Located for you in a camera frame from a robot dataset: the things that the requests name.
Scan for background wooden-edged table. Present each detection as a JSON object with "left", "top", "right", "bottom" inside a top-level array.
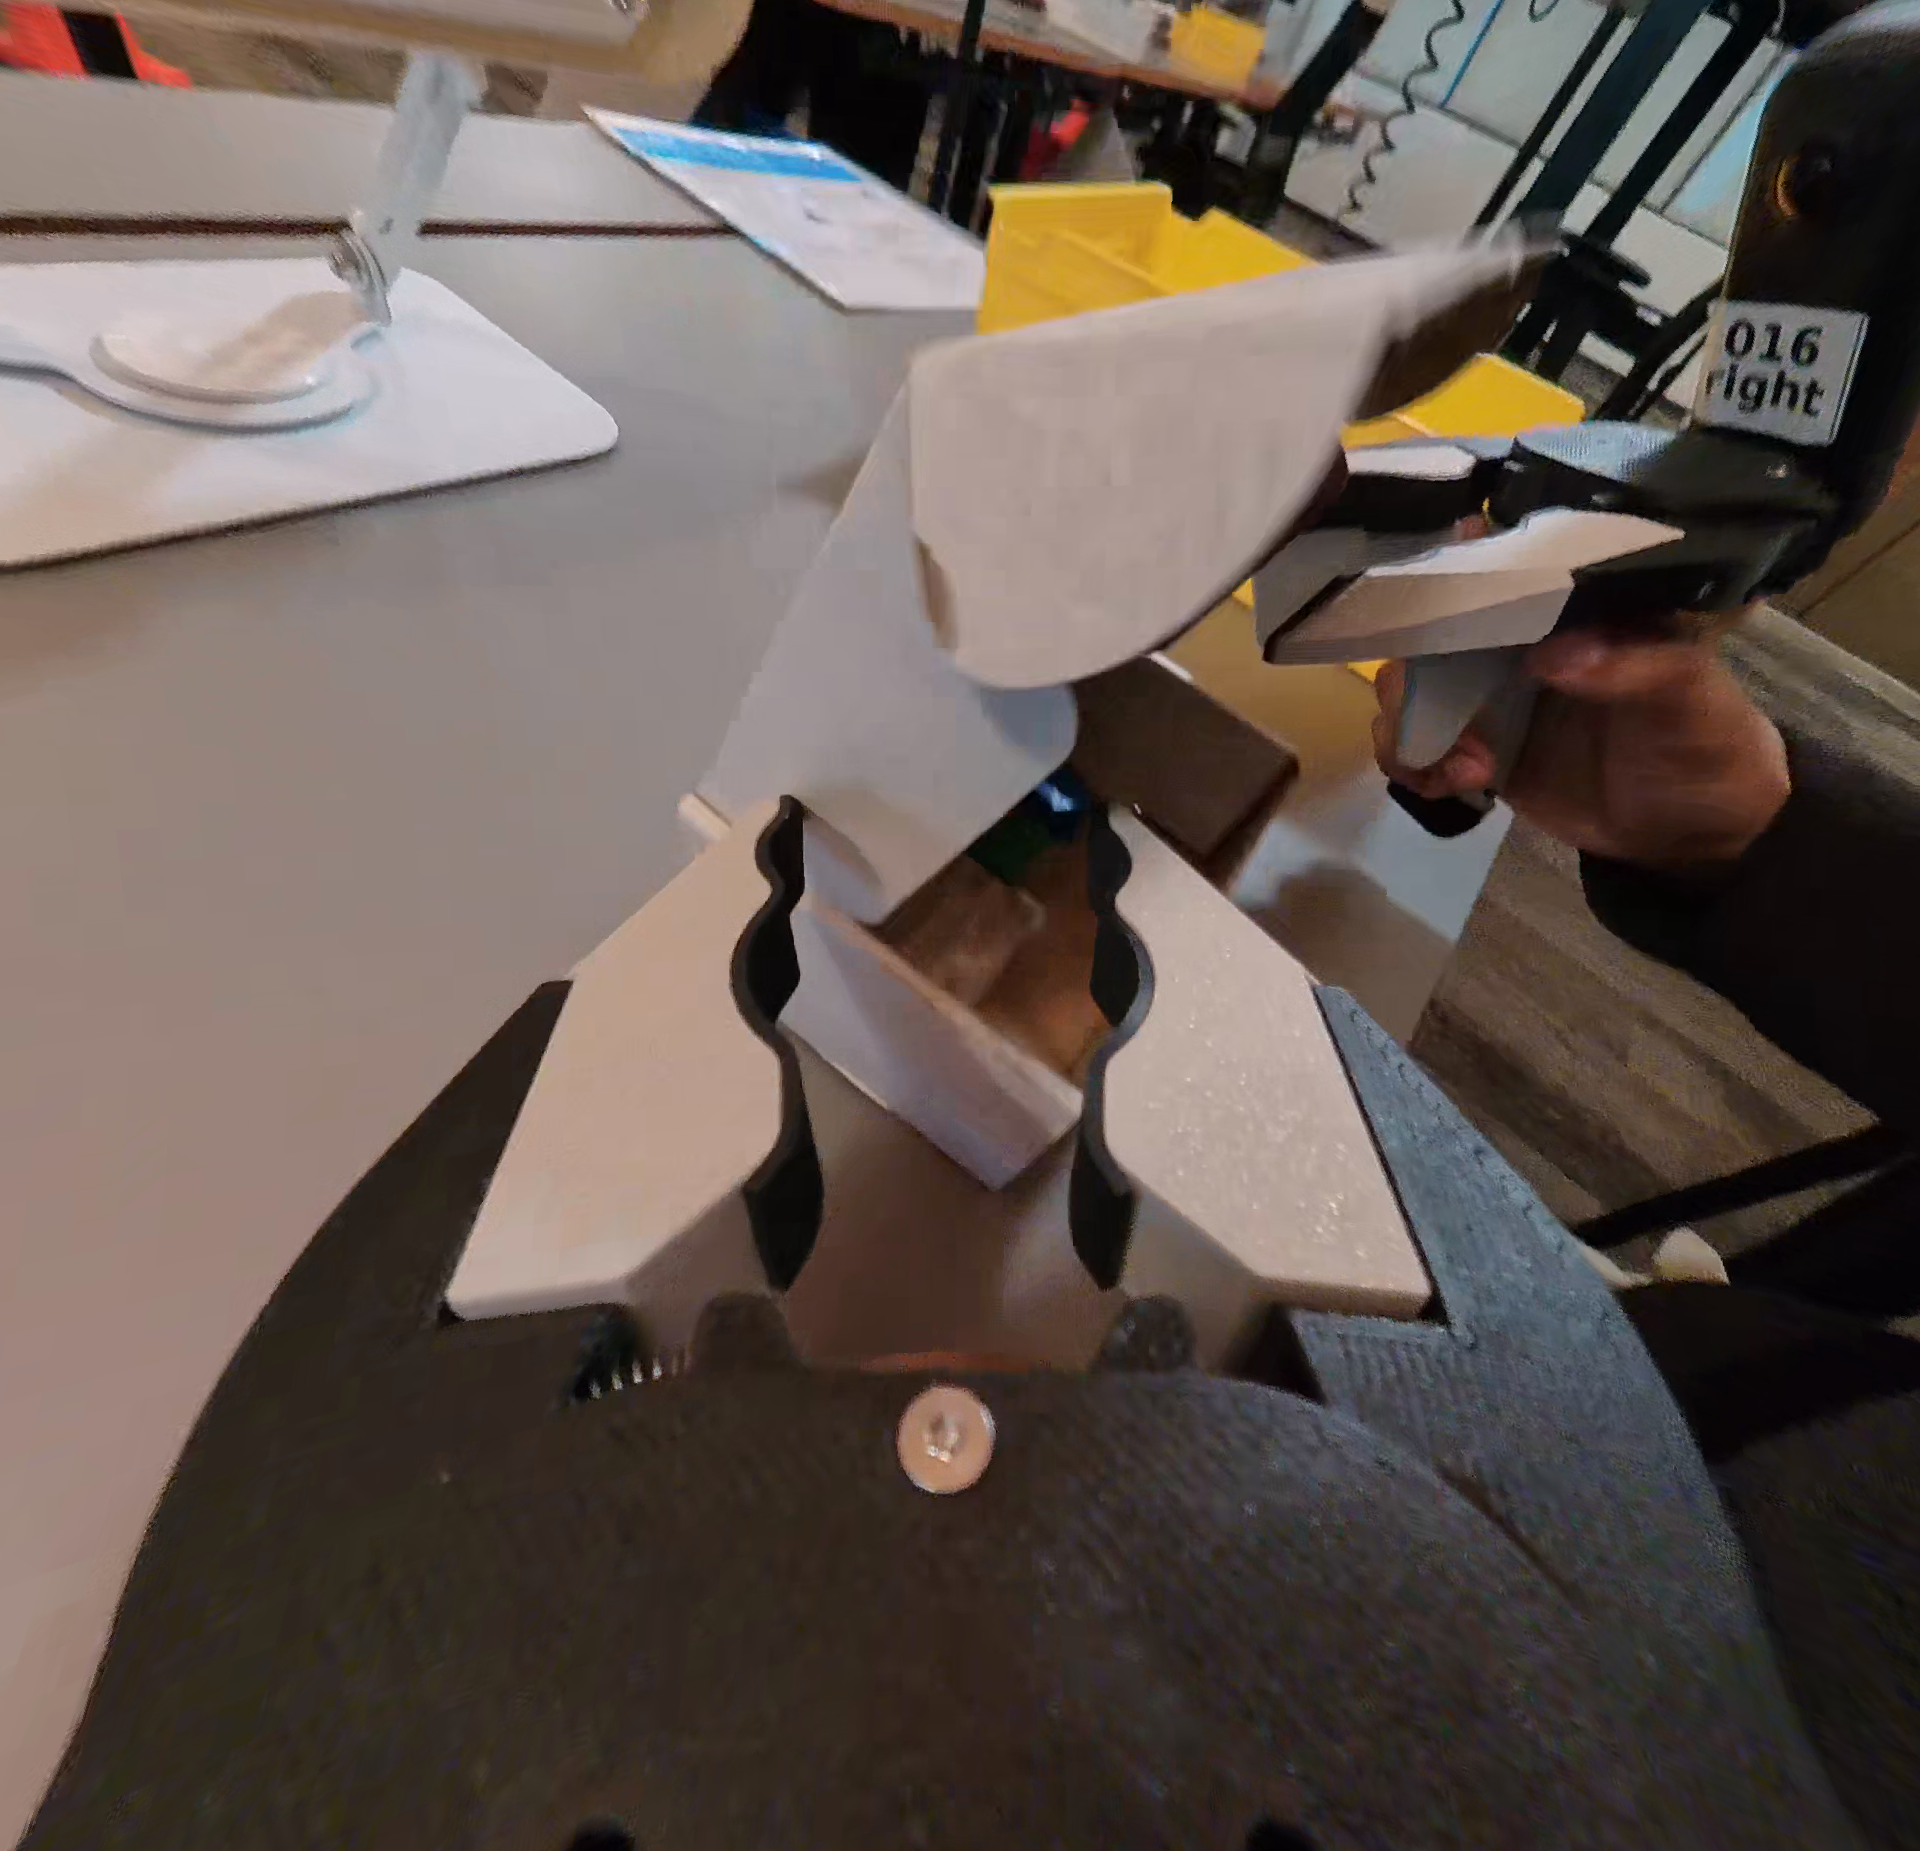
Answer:
[{"left": 755, "top": 0, "right": 1291, "bottom": 111}]

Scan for coiled cable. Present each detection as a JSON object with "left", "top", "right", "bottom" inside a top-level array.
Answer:
[{"left": 1343, "top": 0, "right": 1500, "bottom": 217}]

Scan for orange traffic cone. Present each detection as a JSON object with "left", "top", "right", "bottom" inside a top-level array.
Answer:
[{"left": 0, "top": 0, "right": 191, "bottom": 92}]

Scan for white document stand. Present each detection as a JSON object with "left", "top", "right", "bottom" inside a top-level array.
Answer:
[{"left": 0, "top": 0, "right": 759, "bottom": 570}]

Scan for person's black sweater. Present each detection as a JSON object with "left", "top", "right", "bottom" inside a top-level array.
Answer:
[{"left": 1573, "top": 1115, "right": 1920, "bottom": 1851}]

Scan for blue and white paper sheet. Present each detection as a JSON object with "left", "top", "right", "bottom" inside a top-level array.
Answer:
[{"left": 584, "top": 105, "right": 992, "bottom": 311}]

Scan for white cardboard mailer box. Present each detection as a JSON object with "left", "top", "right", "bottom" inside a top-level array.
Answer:
[{"left": 681, "top": 238, "right": 1562, "bottom": 1191}]

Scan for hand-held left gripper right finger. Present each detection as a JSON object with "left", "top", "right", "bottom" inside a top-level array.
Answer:
[{"left": 1067, "top": 804, "right": 1436, "bottom": 1370}]

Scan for person's right forearm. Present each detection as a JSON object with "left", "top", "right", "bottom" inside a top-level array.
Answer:
[{"left": 1573, "top": 680, "right": 1920, "bottom": 1117}]

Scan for black metal frame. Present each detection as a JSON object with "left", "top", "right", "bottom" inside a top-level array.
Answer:
[{"left": 1477, "top": 0, "right": 1779, "bottom": 384}]

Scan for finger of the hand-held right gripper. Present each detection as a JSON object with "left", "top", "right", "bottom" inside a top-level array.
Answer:
[
  {"left": 1257, "top": 514, "right": 1684, "bottom": 667},
  {"left": 1290, "top": 437, "right": 1520, "bottom": 549}
]

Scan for yellow plastic bin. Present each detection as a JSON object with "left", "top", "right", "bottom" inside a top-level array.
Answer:
[{"left": 975, "top": 179, "right": 1590, "bottom": 683}]

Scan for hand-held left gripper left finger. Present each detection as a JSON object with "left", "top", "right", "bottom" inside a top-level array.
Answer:
[{"left": 446, "top": 794, "right": 826, "bottom": 1319}]

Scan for person's right hand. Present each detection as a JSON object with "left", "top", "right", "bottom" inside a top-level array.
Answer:
[{"left": 1370, "top": 613, "right": 1794, "bottom": 870}]

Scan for grey desk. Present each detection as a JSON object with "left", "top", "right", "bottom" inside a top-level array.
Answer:
[{"left": 0, "top": 69, "right": 1517, "bottom": 1851}]

